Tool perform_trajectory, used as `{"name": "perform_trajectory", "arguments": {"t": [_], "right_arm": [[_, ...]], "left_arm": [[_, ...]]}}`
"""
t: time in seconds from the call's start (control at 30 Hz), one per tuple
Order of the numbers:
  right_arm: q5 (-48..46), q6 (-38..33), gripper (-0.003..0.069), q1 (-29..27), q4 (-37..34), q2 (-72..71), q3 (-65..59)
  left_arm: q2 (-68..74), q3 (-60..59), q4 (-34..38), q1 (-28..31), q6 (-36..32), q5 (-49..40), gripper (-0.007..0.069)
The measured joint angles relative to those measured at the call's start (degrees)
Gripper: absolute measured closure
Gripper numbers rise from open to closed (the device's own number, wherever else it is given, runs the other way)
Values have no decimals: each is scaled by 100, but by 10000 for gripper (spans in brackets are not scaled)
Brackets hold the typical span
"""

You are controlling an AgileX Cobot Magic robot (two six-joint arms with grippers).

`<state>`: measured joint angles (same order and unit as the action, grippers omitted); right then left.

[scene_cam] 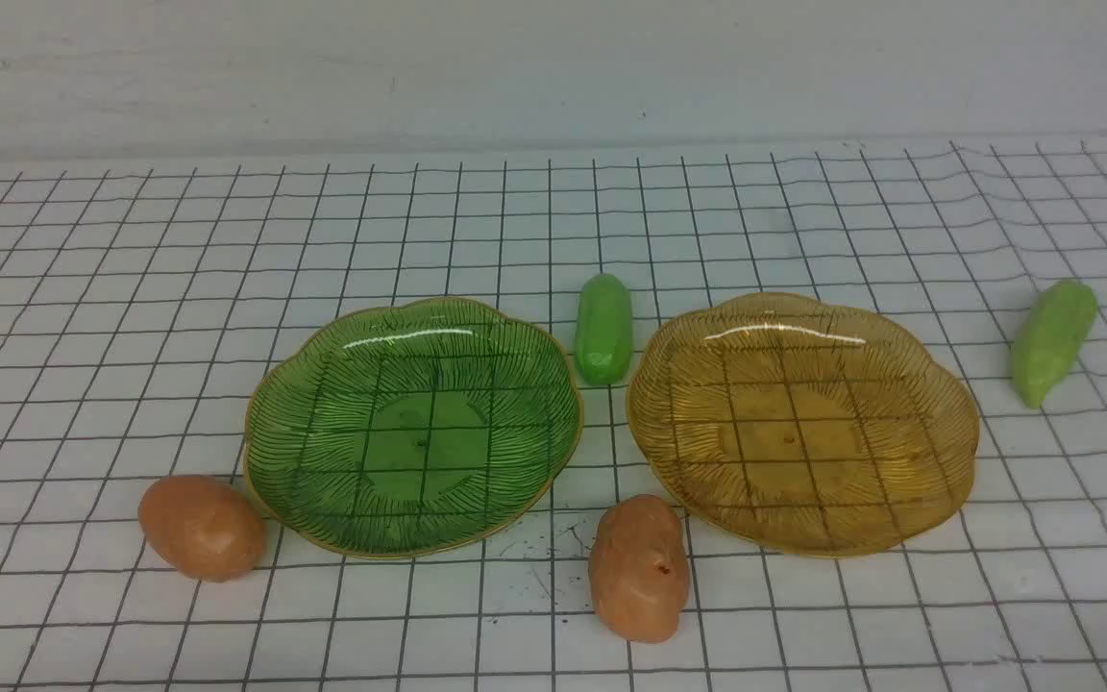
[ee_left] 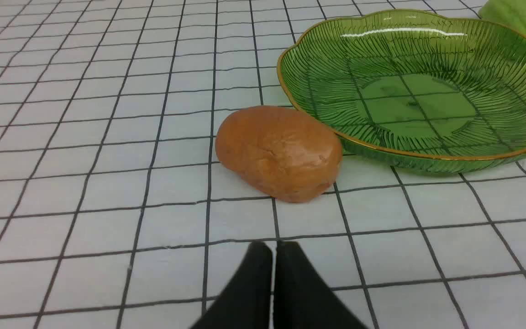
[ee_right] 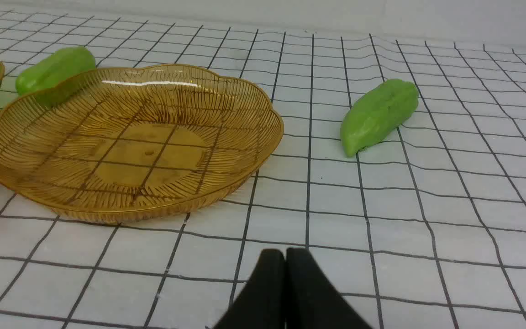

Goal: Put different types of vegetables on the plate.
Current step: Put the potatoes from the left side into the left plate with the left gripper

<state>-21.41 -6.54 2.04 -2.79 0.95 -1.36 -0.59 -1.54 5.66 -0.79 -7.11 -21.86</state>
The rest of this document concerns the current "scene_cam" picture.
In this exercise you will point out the green glass plate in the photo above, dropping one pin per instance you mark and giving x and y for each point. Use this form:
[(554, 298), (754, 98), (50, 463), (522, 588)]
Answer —
[(406, 431)]

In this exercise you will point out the amber glass plate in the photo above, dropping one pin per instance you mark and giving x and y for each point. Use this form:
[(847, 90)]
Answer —
[(814, 429)]

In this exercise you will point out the green cucumber smooth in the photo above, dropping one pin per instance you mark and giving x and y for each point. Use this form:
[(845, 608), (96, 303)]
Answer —
[(604, 331)]

